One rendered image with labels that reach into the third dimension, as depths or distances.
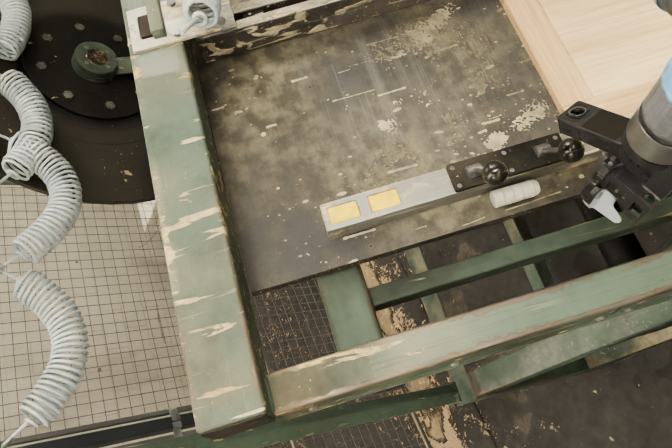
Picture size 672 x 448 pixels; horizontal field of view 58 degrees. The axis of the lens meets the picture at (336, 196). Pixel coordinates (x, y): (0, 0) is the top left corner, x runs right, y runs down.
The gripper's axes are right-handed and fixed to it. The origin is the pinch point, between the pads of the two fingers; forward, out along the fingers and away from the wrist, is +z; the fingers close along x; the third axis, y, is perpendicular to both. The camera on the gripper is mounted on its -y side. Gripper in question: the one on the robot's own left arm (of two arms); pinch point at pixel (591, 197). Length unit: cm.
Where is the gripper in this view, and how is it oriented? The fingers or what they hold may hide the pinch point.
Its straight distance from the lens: 95.8
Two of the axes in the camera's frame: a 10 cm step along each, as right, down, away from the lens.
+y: 6.1, 7.0, -3.7
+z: 0.8, 4.2, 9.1
